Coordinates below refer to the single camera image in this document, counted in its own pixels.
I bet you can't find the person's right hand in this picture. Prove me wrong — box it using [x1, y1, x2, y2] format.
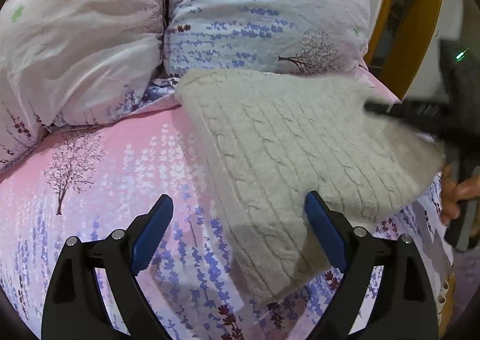
[440, 165, 480, 225]

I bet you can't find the white floral pillow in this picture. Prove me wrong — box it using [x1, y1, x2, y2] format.
[1, 0, 165, 170]

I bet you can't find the wooden chair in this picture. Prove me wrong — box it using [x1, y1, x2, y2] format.
[364, 0, 442, 99]

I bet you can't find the pink floral bed sheet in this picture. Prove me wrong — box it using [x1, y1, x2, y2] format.
[1, 99, 453, 339]

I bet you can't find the blue floral pillow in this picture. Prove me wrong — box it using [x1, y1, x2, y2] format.
[142, 0, 370, 107]

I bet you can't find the beige cable-knit sweater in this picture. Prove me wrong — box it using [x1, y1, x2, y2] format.
[176, 69, 443, 304]

